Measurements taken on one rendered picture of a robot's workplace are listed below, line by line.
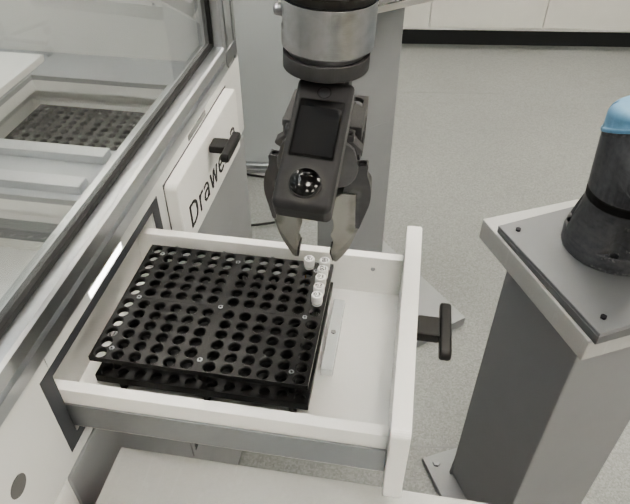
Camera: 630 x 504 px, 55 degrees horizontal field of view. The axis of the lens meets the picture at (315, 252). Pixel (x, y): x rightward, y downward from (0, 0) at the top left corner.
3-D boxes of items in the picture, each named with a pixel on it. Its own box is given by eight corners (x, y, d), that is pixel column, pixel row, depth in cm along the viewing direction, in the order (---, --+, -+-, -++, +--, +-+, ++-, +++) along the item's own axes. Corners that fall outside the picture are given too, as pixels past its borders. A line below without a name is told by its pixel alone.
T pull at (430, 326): (449, 310, 66) (451, 301, 65) (450, 364, 60) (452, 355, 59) (416, 306, 66) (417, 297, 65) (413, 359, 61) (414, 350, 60)
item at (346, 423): (399, 289, 78) (403, 253, 74) (383, 474, 58) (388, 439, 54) (102, 255, 83) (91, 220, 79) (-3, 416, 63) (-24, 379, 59)
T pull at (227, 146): (241, 138, 93) (240, 130, 92) (228, 164, 88) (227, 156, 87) (218, 136, 94) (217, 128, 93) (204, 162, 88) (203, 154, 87)
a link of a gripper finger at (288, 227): (306, 227, 66) (322, 156, 60) (296, 263, 62) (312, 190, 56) (279, 220, 66) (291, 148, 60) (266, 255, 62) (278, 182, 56)
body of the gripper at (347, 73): (367, 150, 61) (379, 30, 53) (357, 201, 54) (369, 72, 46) (291, 142, 62) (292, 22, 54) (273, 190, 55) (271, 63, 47)
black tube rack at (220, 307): (332, 302, 75) (333, 264, 71) (308, 424, 62) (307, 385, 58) (160, 282, 78) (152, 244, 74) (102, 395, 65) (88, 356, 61)
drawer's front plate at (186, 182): (240, 145, 107) (235, 87, 100) (187, 252, 85) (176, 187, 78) (231, 144, 107) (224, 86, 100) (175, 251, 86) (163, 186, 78)
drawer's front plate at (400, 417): (412, 290, 80) (422, 224, 72) (399, 501, 58) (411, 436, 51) (399, 289, 80) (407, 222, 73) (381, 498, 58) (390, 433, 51)
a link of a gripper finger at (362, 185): (374, 220, 59) (369, 139, 53) (373, 230, 57) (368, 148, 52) (326, 220, 60) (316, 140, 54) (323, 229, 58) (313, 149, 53)
